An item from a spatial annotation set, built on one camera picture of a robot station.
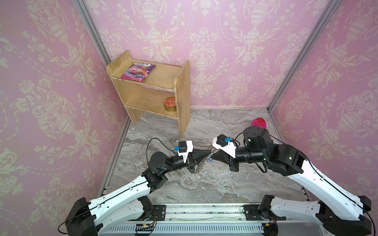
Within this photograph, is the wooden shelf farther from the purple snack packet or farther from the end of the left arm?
the end of the left arm

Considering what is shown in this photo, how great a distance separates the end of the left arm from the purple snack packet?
470 millimetres

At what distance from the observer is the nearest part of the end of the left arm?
537 mm

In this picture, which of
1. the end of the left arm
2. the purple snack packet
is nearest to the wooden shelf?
the purple snack packet

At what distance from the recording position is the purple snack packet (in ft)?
2.49
